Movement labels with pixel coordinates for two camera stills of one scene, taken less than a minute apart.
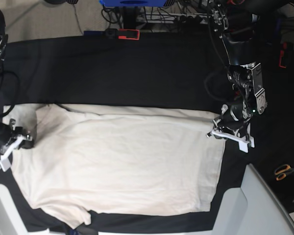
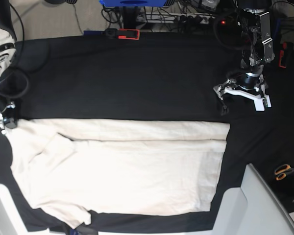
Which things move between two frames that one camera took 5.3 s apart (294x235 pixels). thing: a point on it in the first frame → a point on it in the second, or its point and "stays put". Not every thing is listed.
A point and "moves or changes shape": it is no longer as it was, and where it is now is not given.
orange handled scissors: x=281 y=171 stays put
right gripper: x=234 y=120 → x=247 y=87
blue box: x=133 y=3 stays put
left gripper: x=5 y=138 → x=7 y=111
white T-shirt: x=88 y=159 moves or changes shape
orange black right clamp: x=283 y=57 stays put
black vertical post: x=129 y=17 stays put
